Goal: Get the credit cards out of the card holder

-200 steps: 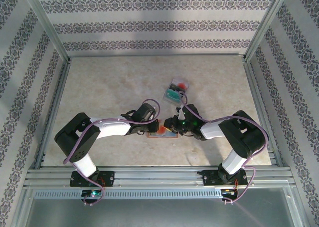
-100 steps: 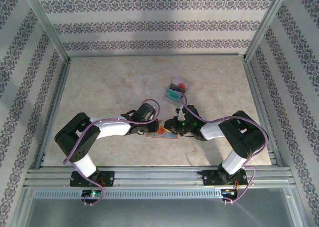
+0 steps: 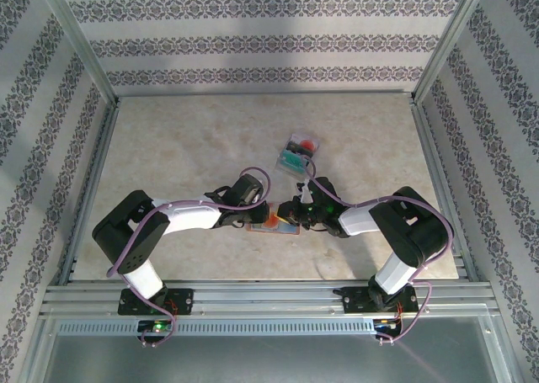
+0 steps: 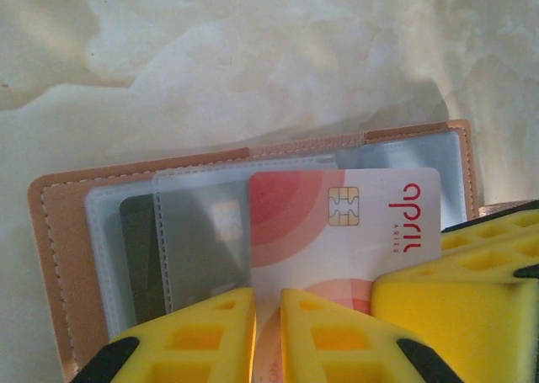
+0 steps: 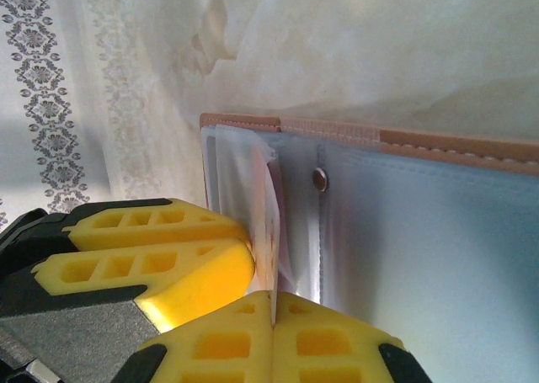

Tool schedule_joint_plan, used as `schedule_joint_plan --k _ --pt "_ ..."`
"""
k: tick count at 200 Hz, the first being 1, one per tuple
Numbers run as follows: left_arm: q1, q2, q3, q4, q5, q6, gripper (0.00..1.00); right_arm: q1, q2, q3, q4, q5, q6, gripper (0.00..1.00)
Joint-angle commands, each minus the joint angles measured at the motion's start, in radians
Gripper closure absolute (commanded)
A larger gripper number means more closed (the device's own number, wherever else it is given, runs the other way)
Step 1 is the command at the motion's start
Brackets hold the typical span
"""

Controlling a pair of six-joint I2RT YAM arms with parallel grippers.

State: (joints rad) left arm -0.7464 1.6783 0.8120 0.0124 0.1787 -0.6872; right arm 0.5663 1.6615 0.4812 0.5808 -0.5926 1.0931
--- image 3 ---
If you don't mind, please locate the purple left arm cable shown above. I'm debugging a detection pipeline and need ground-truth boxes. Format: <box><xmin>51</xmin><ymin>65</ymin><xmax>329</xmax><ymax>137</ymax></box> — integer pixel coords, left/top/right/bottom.
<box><xmin>107</xmin><ymin>167</ymin><xmax>273</xmax><ymax>348</ymax></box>

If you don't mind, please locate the long aluminium mounting rail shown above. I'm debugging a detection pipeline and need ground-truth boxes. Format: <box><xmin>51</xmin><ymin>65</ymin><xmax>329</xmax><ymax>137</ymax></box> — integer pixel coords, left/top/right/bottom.
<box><xmin>40</xmin><ymin>278</ymin><xmax>502</xmax><ymax>317</ymax></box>

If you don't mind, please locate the black VIP credit card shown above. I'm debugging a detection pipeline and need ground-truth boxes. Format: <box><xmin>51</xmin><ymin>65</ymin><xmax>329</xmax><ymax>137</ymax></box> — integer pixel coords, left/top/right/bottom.
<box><xmin>285</xmin><ymin>143</ymin><xmax>315</xmax><ymax>157</ymax></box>

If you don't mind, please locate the grey metal panel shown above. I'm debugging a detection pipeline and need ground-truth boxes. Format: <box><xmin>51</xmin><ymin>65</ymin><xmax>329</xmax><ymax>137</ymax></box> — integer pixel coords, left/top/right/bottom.
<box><xmin>24</xmin><ymin>315</ymin><xmax>521</xmax><ymax>383</ymax></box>

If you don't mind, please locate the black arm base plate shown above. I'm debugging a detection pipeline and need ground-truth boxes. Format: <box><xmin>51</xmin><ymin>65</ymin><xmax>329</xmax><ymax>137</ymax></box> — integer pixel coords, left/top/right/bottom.
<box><xmin>117</xmin><ymin>287</ymin><xmax>195</xmax><ymax>317</ymax></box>
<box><xmin>332</xmin><ymin>285</ymin><xmax>421</xmax><ymax>316</ymax></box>

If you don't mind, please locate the small circuit board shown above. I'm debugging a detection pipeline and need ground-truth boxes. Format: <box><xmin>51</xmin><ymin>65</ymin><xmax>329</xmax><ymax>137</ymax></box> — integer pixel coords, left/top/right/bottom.
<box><xmin>373</xmin><ymin>317</ymin><xmax>403</xmax><ymax>332</ymax></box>
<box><xmin>137</xmin><ymin>319</ymin><xmax>174</xmax><ymax>338</ymax></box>

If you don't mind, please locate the teal credit card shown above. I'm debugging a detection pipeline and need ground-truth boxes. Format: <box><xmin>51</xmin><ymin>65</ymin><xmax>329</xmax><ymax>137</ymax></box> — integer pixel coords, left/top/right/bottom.
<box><xmin>278</xmin><ymin>151</ymin><xmax>307</xmax><ymax>173</ymax></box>

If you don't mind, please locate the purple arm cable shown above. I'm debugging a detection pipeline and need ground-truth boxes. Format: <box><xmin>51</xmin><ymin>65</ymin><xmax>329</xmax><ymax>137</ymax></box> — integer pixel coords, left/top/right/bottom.
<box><xmin>107</xmin><ymin>167</ymin><xmax>273</xmax><ymax>348</ymax></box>
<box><xmin>301</xmin><ymin>155</ymin><xmax>455</xmax><ymax>345</ymax></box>

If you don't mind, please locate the grey slotted cable duct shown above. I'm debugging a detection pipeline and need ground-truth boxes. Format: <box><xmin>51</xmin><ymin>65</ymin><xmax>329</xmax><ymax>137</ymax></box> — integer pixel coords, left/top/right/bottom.
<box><xmin>58</xmin><ymin>318</ymin><xmax>376</xmax><ymax>338</ymax></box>

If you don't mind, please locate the aluminium side rail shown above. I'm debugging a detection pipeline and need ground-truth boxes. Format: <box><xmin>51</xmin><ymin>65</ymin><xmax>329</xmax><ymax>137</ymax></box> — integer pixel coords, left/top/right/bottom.
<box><xmin>410</xmin><ymin>96</ymin><xmax>481</xmax><ymax>284</ymax></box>
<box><xmin>62</xmin><ymin>98</ymin><xmax>121</xmax><ymax>285</ymax></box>

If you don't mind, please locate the aluminium frame post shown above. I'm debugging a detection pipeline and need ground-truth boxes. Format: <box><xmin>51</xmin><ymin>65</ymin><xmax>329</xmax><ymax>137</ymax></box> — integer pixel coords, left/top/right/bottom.
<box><xmin>410</xmin><ymin>0</ymin><xmax>496</xmax><ymax>106</ymax></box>
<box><xmin>35</xmin><ymin>0</ymin><xmax>121</xmax><ymax>106</ymax></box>

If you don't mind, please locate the aluminium back rail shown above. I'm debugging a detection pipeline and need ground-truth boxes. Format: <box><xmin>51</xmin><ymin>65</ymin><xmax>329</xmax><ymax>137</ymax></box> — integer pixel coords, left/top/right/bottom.
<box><xmin>114</xmin><ymin>88</ymin><xmax>416</xmax><ymax>98</ymax></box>

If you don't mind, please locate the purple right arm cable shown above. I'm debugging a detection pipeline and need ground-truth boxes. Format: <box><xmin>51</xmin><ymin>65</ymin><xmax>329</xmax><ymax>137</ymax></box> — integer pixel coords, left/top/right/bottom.
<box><xmin>301</xmin><ymin>155</ymin><xmax>455</xmax><ymax>345</ymax></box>

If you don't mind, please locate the clear plastic card box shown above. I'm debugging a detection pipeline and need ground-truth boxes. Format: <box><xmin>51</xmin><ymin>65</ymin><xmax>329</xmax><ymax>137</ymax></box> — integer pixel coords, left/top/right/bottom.
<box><xmin>272</xmin><ymin>131</ymin><xmax>322</xmax><ymax>178</ymax></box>

